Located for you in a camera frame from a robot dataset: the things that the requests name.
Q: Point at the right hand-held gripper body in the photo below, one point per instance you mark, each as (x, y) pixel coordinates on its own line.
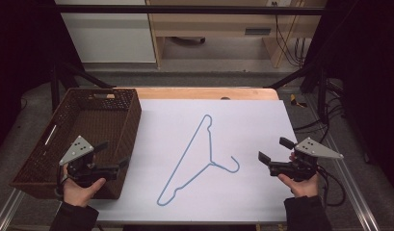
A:
(316, 149)

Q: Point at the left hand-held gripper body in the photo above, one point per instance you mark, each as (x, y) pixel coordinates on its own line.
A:
(76, 150)

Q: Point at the brown woven basket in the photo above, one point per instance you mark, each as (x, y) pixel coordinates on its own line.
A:
(98, 120)

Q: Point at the person's right hand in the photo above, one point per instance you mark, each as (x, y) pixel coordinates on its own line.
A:
(302, 187)

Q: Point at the person's left hand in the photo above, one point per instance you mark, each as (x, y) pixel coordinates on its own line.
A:
(77, 192)

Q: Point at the white table mat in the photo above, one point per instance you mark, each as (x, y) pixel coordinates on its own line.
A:
(252, 128)

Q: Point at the yellow and black tool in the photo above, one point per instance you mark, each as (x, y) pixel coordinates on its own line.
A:
(294, 100)

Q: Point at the black metal stand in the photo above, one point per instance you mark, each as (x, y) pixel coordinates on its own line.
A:
(313, 75)
(74, 75)

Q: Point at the dark curtain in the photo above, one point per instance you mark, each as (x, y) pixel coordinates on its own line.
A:
(368, 64)
(21, 48)

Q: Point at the white cabinet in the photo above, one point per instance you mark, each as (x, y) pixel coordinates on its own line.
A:
(111, 35)

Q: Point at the light wooden desk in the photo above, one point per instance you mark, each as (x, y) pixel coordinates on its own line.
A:
(217, 22)

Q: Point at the aluminium rail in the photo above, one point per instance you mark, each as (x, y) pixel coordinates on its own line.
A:
(6, 210)
(352, 189)

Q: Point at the black horizontal frame bar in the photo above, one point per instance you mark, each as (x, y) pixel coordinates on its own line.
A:
(185, 9)

